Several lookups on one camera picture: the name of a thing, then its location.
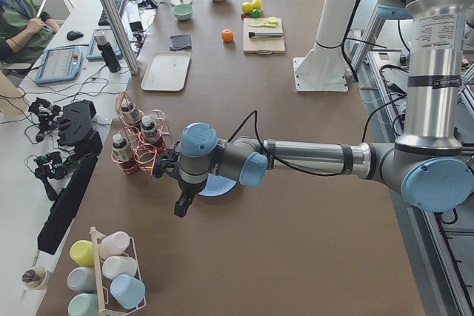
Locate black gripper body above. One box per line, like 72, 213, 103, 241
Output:
152, 149, 179, 178

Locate orange fruit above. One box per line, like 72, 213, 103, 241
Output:
221, 29, 234, 43

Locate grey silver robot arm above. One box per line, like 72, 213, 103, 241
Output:
153, 0, 473, 217

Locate blue round plate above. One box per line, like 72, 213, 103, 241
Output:
199, 175, 236, 197

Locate tea bottle middle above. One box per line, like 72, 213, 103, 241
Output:
141, 115, 163, 148

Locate tea bottle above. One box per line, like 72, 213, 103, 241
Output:
120, 101, 142, 126
112, 133, 138, 174
141, 115, 163, 148

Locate tea bottle front left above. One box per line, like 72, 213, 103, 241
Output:
112, 133, 138, 174

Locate tea bottle rear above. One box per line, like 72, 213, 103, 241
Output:
120, 101, 142, 126

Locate pink cup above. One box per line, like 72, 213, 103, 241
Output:
99, 231, 130, 260

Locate cream rabbit tray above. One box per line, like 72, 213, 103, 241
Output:
141, 51, 191, 92

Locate white cup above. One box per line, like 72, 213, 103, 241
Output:
102, 256, 138, 280

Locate blue cup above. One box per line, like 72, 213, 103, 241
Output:
110, 274, 146, 309

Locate cream cup rack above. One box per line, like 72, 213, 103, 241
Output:
90, 226, 148, 316

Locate black thermos bottle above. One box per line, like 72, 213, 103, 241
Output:
94, 32, 121, 73

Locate yellow cup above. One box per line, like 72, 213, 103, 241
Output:
70, 240, 94, 267

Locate grey folded cloth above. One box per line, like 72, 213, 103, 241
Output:
170, 34, 192, 51

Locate grey cup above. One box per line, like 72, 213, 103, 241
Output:
67, 266, 96, 293

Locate mint green cup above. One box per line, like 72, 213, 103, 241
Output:
67, 293, 99, 316

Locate blue teach pendant tablet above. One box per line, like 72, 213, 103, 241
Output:
35, 46, 82, 84

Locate green bowl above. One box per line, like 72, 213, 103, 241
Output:
173, 4, 193, 21

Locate steel cylinder black tip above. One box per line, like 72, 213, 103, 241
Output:
248, 31, 284, 39

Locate wooden cutting board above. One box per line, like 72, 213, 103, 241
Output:
243, 17, 286, 54

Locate black computer mouse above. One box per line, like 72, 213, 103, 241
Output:
66, 30, 84, 41

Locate paper cup with utensils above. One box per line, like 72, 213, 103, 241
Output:
21, 266, 51, 291

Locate black keyboard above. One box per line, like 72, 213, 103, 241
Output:
97, 0, 128, 27

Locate green lime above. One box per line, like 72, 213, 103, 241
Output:
250, 8, 261, 19

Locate whole lemon front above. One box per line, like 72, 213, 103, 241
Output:
241, 2, 254, 14

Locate whole lemon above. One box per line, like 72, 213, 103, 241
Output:
241, 2, 254, 14
251, 0, 262, 10

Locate lemon slice upper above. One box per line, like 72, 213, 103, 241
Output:
267, 17, 278, 24

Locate whole lemon back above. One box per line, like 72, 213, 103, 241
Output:
251, 0, 262, 10

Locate person in green shirt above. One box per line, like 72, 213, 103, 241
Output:
1, 0, 59, 64

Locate copper wire bottle rack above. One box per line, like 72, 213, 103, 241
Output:
110, 91, 172, 175

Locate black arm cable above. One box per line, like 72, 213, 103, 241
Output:
225, 110, 341, 177

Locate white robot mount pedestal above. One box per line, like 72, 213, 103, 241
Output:
293, 0, 359, 93

